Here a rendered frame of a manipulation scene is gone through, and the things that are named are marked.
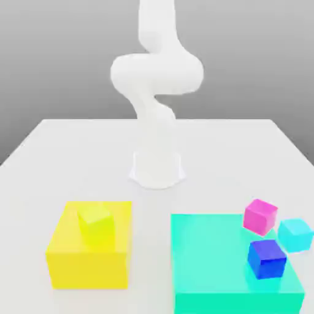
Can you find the large yellow box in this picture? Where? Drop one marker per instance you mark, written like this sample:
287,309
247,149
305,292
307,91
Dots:
85,267

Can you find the small cyan cube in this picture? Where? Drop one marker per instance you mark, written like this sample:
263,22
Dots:
295,235

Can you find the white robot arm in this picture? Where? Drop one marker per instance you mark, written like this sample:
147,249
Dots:
157,73

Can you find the large turquoise box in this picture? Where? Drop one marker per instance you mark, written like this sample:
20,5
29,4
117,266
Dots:
208,257

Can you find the small pink cube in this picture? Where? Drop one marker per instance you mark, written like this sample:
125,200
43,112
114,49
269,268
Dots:
260,217

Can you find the small yellow cube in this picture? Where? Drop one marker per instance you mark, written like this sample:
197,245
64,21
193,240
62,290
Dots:
98,228

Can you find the small blue cube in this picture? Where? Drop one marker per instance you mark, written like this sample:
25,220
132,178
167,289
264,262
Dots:
267,260

